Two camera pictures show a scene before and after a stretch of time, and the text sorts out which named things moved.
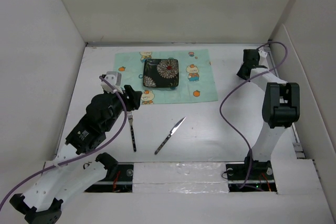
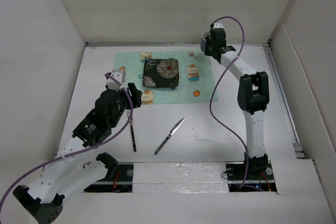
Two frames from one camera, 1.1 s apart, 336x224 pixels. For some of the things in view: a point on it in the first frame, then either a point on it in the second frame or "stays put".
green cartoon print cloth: (195, 83) stays put
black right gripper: (240, 73) → (207, 52)
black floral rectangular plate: (160, 73) stays put
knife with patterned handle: (175, 127) stays put
